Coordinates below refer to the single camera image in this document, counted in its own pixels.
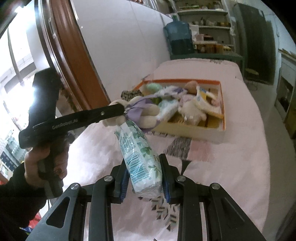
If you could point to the small round stool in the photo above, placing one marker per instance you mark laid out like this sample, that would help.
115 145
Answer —
252 71

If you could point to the plush bear pink dress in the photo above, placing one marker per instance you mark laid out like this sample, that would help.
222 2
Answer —
192 111

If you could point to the dark refrigerator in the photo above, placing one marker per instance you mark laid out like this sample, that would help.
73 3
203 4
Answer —
254 41

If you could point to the plush bear lavender dress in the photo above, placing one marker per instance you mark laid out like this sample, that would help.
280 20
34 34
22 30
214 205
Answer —
152 111

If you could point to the yellow white packet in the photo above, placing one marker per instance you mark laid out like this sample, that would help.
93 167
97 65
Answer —
205 97
215 111

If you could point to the person's left forearm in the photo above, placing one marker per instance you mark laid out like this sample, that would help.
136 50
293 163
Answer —
18 208

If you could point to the kitchen counter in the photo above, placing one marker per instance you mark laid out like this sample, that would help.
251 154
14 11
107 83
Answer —
288 81

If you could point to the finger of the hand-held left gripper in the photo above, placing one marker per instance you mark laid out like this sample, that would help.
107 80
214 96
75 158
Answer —
113 110

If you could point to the blue water jug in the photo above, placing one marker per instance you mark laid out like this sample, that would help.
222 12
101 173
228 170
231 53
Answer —
179 37

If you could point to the beige makeup sponge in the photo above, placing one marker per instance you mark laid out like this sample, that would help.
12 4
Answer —
192 87

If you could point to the green shelf unit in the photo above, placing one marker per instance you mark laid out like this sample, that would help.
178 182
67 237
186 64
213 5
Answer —
208 14

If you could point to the person's left hand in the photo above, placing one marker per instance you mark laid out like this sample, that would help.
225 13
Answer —
32 164

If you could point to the wooden door frame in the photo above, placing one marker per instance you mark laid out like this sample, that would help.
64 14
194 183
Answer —
69 58

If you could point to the row of jars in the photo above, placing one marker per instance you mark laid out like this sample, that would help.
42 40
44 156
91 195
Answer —
215 47

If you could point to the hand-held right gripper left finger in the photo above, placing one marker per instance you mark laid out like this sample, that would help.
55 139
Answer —
123 185

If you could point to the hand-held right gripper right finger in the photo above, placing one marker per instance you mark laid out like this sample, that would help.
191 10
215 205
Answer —
166 187

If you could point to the floral tissue pack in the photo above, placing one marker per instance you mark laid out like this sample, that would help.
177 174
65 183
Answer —
141 162
170 109

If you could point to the green low table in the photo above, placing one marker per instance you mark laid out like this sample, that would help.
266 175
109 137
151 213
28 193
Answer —
208 56

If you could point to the leopard print scrunchie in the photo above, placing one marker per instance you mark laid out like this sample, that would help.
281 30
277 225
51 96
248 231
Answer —
130 94

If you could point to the shallow cardboard box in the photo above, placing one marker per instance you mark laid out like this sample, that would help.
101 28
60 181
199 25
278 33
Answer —
198 134

